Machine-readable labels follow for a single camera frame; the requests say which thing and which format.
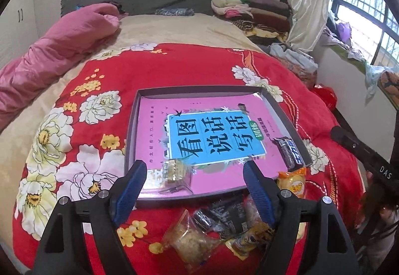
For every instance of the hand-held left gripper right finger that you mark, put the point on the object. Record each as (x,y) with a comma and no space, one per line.
(258,191)

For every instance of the dark patterned pillow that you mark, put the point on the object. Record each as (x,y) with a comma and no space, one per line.
(174,12)

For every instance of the crinkled clear snack packet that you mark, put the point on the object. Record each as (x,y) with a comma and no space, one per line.
(251,209)

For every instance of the pink quilt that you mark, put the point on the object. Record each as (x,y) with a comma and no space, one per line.
(46,60)

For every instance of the orange rice cracker packet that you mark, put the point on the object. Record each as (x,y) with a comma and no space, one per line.
(293,183)

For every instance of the black snack packet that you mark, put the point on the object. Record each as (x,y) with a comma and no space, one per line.
(230,215)

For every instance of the dark cloth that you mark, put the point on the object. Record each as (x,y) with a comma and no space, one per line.
(117,7)

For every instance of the white wardrobe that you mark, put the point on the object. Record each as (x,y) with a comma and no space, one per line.
(15,29)

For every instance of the pink book with blue label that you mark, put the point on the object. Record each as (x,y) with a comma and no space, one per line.
(149,125)

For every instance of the shallow grey box tray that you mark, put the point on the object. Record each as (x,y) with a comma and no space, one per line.
(131,138)

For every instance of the pale cloth heap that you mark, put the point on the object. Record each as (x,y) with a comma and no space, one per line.
(371,72)

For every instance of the beige bedsheet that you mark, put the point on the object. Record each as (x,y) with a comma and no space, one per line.
(174,29)

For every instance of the red plastic bag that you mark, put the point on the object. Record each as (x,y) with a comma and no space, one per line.
(325,97)

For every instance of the dark chocolate bar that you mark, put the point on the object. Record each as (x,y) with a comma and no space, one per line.
(288,152)

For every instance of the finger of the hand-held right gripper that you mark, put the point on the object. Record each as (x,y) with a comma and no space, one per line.
(346,141)

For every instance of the pile of folded clothes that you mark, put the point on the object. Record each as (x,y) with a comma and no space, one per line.
(261,13)

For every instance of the yellow brown snack packet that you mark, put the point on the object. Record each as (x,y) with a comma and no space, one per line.
(249,239)

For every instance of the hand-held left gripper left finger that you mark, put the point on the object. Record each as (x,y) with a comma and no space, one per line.
(132,191)

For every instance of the clear packet of black cookies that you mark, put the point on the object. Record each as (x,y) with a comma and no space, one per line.
(204,220)

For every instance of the purple plastic bag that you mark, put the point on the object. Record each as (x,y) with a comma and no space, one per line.
(345,31)

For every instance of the red floral blanket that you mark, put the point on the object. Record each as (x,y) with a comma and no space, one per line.
(199,66)

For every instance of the floral fabric bag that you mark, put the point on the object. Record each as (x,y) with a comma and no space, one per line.
(307,75)

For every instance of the clear packet with brown cake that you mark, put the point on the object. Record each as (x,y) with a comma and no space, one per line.
(190,240)

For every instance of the golden clear candy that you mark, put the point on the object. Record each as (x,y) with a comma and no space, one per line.
(176,172)

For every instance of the white and blue clothes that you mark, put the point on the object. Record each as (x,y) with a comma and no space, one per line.
(293,55)

